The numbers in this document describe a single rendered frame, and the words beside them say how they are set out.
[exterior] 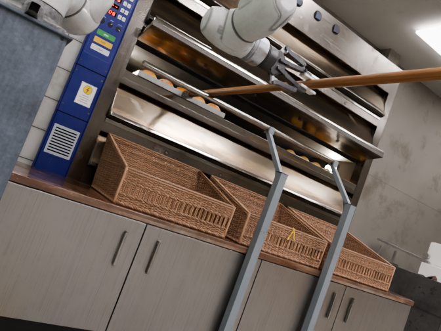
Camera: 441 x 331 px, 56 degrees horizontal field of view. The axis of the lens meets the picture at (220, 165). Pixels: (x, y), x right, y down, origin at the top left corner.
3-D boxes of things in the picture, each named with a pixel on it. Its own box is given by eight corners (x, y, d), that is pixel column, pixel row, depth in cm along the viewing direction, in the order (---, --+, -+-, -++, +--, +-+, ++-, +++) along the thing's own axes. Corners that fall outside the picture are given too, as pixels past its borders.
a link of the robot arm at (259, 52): (233, 60, 126) (249, 69, 129) (250, 56, 118) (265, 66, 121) (244, 33, 127) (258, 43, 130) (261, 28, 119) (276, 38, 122)
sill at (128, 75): (119, 77, 211) (122, 70, 212) (348, 188, 298) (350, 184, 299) (122, 76, 206) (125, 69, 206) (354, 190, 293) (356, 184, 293)
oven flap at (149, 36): (151, 23, 195) (136, 39, 212) (383, 157, 282) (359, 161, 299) (153, 20, 196) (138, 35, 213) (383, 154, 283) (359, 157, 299)
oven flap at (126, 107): (107, 117, 204) (117, 84, 211) (345, 219, 290) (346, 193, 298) (110, 114, 200) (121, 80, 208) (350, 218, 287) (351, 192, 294)
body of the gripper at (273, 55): (259, 43, 129) (280, 57, 133) (249, 67, 128) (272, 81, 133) (273, 39, 122) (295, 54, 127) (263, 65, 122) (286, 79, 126)
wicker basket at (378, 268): (271, 245, 260) (286, 205, 263) (331, 266, 287) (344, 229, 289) (324, 271, 218) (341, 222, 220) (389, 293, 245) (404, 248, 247)
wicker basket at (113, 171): (85, 183, 201) (107, 131, 203) (183, 216, 229) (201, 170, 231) (110, 202, 159) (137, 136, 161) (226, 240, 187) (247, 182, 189)
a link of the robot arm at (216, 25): (232, 65, 125) (260, 51, 114) (189, 39, 117) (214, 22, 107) (240, 35, 128) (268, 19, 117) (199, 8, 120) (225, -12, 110)
